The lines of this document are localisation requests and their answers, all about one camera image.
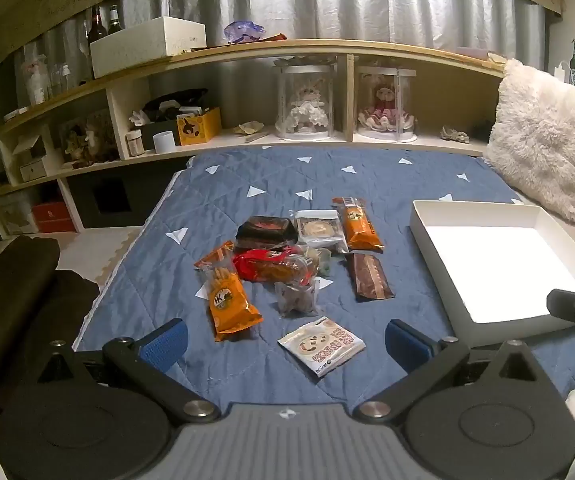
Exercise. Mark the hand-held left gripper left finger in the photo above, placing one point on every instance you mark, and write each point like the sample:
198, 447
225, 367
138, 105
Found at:
165, 342

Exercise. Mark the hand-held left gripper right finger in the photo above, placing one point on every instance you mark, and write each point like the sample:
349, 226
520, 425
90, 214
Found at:
407, 345

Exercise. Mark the orange snack packet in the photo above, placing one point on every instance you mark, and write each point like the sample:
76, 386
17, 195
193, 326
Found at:
230, 305
360, 227

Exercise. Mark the brown snack packet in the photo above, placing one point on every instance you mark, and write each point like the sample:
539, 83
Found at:
370, 277

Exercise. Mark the white cookie packet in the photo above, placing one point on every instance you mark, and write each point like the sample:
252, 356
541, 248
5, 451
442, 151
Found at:
320, 345

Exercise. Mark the white cardboard box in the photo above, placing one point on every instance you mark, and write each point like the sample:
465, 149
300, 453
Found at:
492, 270

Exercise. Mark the small clear green candy packet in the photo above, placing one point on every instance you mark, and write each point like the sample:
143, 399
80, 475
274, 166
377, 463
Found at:
325, 262

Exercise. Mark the clear packet of dark sweets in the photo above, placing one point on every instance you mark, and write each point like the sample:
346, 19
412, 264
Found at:
297, 300

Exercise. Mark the red snack packet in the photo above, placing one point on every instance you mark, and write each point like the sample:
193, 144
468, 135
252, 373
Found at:
267, 267

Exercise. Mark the clear round pastry packet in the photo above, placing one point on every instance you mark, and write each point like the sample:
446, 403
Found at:
320, 230

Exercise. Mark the black and red pastry packet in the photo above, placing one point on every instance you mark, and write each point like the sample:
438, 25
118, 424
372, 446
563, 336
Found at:
265, 232

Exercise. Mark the white foam floor mat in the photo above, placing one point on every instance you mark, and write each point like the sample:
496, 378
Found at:
102, 255

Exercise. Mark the dark brown cushion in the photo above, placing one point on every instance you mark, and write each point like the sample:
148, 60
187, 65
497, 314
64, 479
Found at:
22, 300

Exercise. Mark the black storage cube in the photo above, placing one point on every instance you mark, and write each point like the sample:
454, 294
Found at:
102, 202

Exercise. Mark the white fluffy pillow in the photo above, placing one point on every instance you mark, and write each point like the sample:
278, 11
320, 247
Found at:
542, 140

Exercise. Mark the red box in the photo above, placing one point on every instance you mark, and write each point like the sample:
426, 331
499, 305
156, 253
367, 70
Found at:
52, 217

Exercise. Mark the blue quilt with white triangles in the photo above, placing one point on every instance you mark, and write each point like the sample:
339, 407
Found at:
267, 180

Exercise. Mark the clear plastic storage bin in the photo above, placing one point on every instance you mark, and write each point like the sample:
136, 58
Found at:
12, 215

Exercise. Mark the white cup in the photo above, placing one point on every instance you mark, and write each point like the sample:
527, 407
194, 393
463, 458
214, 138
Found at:
164, 142

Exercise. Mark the small jar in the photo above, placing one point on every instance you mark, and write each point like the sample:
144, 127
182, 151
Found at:
135, 144

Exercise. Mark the grey stone ornament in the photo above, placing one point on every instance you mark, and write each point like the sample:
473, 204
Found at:
455, 135

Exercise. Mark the brown plush toy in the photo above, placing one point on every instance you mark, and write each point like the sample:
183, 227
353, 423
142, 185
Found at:
89, 140

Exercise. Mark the small white drawer box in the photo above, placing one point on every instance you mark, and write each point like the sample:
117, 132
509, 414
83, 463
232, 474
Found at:
33, 171

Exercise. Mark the yellow box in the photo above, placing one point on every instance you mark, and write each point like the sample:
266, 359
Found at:
200, 127

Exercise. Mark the wooden stick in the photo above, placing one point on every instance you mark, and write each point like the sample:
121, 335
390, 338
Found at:
257, 136

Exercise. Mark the beige crumpled paper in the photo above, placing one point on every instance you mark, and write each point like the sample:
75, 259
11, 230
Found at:
250, 127

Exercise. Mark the pink dress doll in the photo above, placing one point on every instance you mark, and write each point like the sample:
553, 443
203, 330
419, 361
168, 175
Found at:
385, 110

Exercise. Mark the white dress doll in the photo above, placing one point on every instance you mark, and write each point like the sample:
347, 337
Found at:
307, 110

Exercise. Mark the clear display case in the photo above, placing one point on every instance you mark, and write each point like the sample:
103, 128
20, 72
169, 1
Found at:
287, 72
405, 77

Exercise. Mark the clear glass bottle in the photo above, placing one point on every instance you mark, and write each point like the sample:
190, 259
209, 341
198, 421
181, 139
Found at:
37, 82

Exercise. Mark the white storage box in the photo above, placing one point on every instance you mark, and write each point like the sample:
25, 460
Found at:
142, 47

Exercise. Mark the wooden shelf unit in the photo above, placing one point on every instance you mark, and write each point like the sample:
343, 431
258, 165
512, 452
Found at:
267, 50

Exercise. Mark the purple plastic bag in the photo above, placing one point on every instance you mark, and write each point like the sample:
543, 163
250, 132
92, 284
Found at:
242, 32

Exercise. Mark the brown glass bottle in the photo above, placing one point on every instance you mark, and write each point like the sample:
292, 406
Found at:
96, 27

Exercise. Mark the dark glass bottle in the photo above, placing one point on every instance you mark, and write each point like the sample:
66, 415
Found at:
114, 22

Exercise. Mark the grey curtain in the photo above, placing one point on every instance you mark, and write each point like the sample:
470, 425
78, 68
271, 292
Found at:
367, 5

